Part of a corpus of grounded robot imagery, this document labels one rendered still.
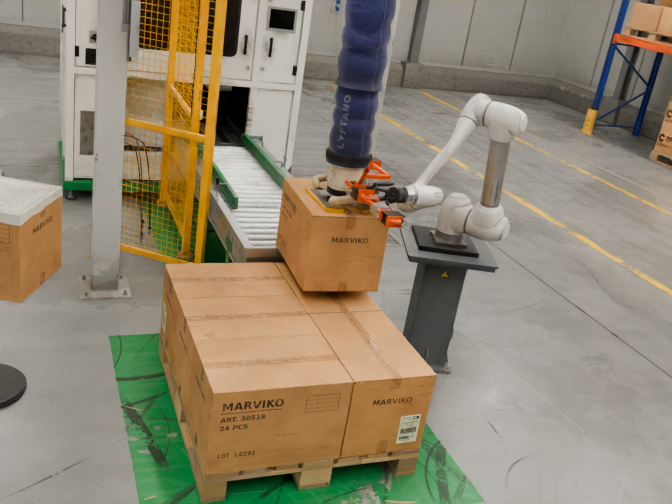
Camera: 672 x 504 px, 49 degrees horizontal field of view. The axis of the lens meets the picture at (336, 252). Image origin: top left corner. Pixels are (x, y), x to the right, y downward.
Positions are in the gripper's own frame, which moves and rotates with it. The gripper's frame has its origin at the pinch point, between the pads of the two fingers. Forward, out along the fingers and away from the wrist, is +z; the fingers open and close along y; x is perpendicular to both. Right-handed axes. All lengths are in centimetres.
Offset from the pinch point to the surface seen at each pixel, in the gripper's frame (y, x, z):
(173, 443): 116, -23, 84
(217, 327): 61, -13, 67
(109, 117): 4, 131, 104
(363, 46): -65, 17, 6
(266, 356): 61, -40, 51
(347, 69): -53, 21, 10
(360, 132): -25.2, 16.3, 0.1
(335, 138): -19.8, 22.9, 9.5
